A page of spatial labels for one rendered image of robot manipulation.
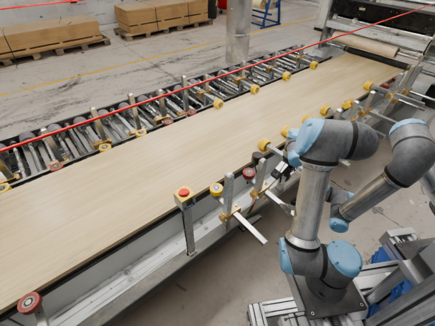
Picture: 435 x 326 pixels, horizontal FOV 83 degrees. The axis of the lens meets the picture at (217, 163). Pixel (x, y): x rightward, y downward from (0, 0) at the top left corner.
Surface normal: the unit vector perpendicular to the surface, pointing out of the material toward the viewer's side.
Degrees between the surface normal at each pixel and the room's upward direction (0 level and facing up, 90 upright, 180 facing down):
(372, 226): 0
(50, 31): 90
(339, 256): 7
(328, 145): 62
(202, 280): 0
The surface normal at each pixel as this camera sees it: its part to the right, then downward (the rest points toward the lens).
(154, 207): 0.01, -0.73
